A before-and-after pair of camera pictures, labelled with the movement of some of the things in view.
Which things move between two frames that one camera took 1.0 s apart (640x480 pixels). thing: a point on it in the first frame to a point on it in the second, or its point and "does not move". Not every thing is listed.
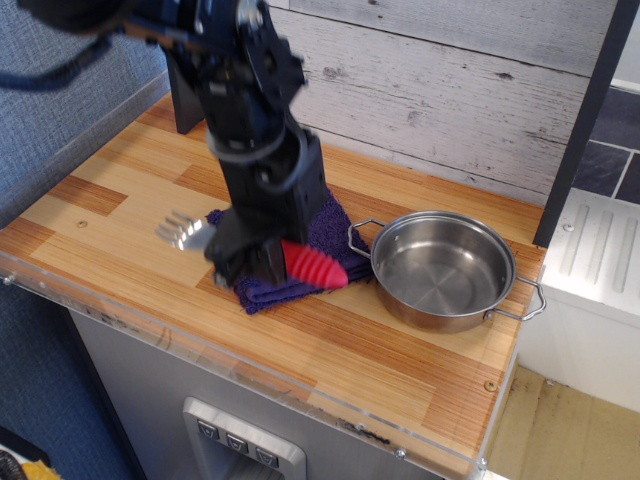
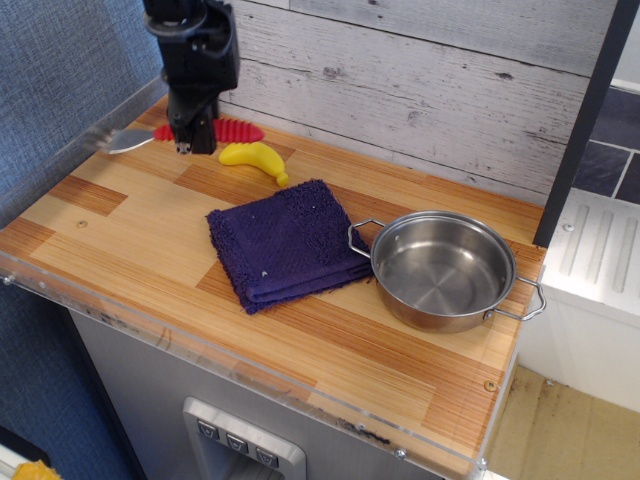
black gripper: [275, 182] to [199, 54]
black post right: [608, 59] does not move
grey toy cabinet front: [149, 387] does not move
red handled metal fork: [181, 231] to [119, 141]
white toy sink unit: [587, 338] does not move
